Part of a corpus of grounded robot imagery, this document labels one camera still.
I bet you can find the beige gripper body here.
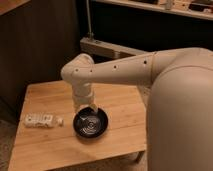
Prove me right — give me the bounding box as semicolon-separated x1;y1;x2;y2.
72;83;95;111

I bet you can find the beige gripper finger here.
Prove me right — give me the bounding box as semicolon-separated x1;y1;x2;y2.
89;104;98;114

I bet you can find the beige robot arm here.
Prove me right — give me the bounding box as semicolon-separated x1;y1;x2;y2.
61;47;213;171

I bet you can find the black ceramic bowl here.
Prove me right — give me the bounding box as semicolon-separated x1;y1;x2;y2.
73;107;108;138

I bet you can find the grey metal beam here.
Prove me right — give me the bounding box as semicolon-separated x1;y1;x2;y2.
80;37;145;59

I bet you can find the metal pole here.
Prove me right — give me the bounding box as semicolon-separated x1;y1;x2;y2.
86;0;94;41

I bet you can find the wooden table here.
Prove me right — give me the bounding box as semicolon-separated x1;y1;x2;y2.
7;80;148;171

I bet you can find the wooden shelf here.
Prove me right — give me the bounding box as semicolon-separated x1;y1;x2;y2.
95;0;213;21

